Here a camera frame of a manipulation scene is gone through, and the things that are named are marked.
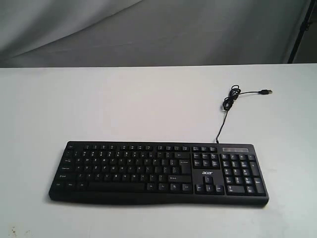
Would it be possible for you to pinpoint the black acer keyboard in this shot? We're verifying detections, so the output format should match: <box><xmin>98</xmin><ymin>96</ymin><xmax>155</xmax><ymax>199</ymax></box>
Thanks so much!
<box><xmin>49</xmin><ymin>141</ymin><xmax>269</xmax><ymax>206</ymax></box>

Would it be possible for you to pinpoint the grey backdrop cloth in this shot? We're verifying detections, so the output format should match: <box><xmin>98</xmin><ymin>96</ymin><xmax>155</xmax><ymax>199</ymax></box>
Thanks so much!
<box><xmin>0</xmin><ymin>0</ymin><xmax>310</xmax><ymax>67</ymax></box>

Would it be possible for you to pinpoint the black keyboard usb cable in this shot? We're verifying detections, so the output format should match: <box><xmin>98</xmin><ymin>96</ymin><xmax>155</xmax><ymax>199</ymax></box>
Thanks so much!
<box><xmin>214</xmin><ymin>85</ymin><xmax>273</xmax><ymax>144</ymax></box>

